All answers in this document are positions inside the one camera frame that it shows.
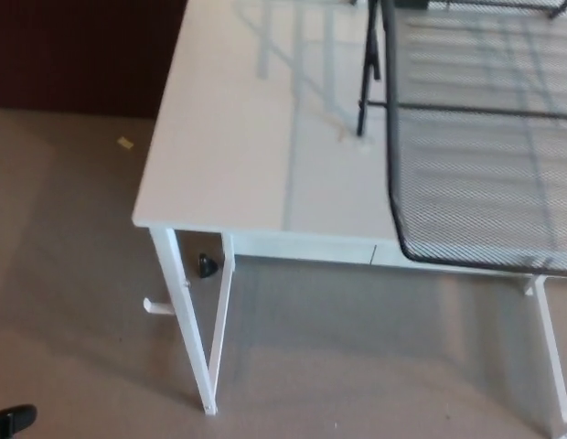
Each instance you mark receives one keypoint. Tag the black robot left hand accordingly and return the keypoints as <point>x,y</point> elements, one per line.
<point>13,418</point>

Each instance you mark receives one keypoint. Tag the black round knob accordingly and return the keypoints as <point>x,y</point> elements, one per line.
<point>207,266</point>

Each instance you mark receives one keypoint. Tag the yellow paper scrap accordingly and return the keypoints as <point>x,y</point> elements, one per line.
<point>125,142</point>

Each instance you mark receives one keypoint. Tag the clear tape patch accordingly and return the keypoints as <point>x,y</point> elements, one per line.
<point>352,139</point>

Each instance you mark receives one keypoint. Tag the white metal table leg frame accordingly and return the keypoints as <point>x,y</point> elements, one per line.
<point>551,343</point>
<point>180,297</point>

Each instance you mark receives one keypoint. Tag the black metal file tray frame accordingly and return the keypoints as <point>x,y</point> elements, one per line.
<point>363,91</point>

